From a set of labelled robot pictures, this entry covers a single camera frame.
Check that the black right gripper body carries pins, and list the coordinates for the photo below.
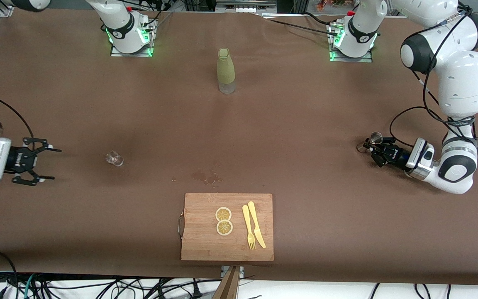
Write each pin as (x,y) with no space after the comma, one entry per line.
(16,159)

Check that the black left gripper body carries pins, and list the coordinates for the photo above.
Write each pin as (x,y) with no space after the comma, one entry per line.
(397,156)

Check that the steel double jigger measuring cup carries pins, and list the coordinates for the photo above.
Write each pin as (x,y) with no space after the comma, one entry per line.
(375,137)

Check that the small clear glass cup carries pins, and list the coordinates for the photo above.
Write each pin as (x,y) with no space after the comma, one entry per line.
(114,158)

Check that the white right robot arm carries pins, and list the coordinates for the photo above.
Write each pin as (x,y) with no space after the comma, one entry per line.
(118,25)

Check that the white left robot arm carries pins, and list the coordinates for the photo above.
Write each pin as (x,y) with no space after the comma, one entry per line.
(461,83)

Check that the brown table cover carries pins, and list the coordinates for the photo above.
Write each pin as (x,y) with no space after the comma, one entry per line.
(347,228)

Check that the yellow plastic knife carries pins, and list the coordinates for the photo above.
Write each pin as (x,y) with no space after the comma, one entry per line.
(253,216)

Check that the yellow plastic fork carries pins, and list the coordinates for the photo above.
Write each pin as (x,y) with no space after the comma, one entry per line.
(246,220)

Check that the lemon slice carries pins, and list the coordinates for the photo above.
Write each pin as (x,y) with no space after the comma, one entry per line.
(223,214)
(224,228)

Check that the green sleeved glass bottle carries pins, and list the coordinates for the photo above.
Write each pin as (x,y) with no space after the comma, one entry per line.
(225,70)

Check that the wooden cutting board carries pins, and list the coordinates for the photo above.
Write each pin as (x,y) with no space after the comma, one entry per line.
(201,243)

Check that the wooden stick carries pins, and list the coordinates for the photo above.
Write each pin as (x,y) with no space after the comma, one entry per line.
(228,286)

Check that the grey background device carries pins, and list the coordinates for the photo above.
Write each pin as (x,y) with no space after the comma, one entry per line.
(245,6)

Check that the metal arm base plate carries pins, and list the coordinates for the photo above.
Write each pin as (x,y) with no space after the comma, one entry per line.
(365,59)
(116,54)

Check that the aluminium frame profile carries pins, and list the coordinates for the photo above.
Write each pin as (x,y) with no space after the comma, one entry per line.
(6,11)

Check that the small metal bracket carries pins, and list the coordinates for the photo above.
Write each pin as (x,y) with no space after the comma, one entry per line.
(224,270)

